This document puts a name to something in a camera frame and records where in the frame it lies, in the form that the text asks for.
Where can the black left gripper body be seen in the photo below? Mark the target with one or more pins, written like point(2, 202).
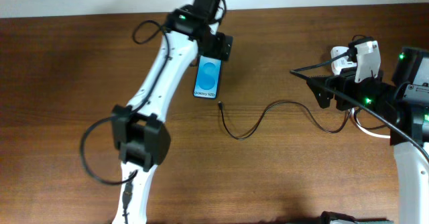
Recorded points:
point(212, 46)

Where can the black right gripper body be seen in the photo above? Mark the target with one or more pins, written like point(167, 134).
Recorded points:
point(373, 93)

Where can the blue Galaxy smartphone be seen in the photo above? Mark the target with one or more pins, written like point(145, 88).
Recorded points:
point(207, 78)

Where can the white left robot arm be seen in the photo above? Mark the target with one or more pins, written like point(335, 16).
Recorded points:
point(139, 132)

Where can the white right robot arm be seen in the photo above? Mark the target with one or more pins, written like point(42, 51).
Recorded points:
point(403, 107)

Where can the white power strip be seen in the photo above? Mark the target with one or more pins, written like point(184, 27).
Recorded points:
point(341, 63)

